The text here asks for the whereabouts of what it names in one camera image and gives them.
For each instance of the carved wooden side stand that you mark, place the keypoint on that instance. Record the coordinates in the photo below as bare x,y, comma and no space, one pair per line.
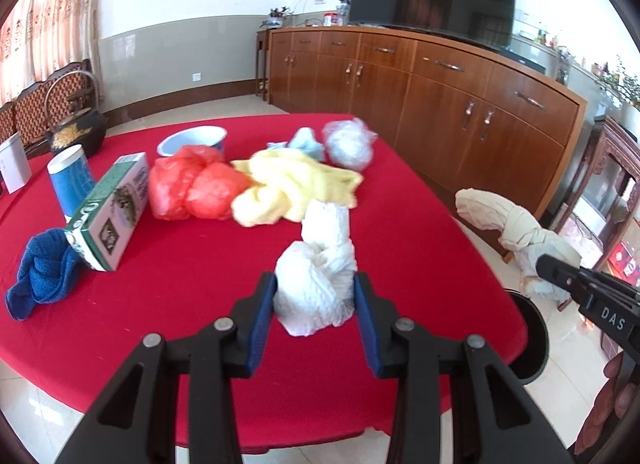
602,198

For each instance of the white canister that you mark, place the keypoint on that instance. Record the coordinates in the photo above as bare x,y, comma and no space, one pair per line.
15,169

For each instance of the person's right hand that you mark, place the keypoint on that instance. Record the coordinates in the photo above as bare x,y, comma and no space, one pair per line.
607,402

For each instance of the green white carton box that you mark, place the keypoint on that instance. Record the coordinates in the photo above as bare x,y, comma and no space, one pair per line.
103,224

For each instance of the blue paper cup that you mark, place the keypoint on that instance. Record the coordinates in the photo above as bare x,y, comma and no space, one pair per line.
71,179

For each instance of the red plastic bag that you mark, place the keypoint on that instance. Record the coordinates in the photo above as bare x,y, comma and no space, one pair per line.
194,182

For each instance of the small potted plant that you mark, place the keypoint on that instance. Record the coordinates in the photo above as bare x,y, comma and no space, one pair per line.
277,17

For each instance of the yellow cloth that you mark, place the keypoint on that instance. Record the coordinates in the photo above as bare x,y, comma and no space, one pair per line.
284,182

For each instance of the blue knitted cloth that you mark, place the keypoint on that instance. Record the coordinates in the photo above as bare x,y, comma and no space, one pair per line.
48,271

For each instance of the black trash bucket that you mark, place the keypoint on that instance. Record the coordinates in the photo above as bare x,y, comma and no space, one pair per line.
530,364

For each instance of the large green potted plant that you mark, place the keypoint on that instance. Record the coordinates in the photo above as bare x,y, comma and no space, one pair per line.
617,83

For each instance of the long wooden sideboard cabinet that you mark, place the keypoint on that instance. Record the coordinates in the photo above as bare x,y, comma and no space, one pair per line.
459,116

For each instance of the black cast iron teapot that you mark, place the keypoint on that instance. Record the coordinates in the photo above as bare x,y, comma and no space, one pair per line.
85,127

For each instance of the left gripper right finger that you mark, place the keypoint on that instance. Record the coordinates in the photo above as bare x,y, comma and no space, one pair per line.
494,420

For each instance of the blue white plastic bowl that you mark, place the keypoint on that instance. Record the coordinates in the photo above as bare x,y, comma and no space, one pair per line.
203,135

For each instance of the clear plastic bag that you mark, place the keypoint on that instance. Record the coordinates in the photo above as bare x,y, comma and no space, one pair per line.
349,143

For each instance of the cream cloth wad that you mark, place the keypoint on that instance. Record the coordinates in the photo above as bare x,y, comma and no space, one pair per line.
520,234

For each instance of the light blue cloth mask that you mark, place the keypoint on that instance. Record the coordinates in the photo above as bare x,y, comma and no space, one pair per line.
305,141

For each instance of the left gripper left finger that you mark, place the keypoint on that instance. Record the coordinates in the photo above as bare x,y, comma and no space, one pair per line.
134,418

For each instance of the glass vase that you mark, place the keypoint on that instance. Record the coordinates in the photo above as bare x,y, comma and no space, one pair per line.
564,62

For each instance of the pink patterned curtain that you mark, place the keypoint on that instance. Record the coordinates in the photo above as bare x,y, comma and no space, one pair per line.
42,36

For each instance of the wooden lattice bench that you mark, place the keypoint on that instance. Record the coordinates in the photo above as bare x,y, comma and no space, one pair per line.
65,91

